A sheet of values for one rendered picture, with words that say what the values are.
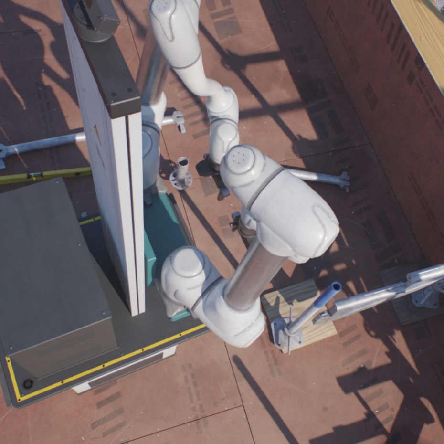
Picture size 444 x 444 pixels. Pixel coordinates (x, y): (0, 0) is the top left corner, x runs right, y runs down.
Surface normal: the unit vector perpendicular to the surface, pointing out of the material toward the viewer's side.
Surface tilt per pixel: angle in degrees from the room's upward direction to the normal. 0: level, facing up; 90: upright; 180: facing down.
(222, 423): 0
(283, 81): 0
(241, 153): 24
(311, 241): 54
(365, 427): 0
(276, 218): 62
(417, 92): 90
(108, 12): 29
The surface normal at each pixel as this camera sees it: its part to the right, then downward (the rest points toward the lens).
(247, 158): -0.30, -0.26
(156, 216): 0.14, -0.42
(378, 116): -0.95, 0.22
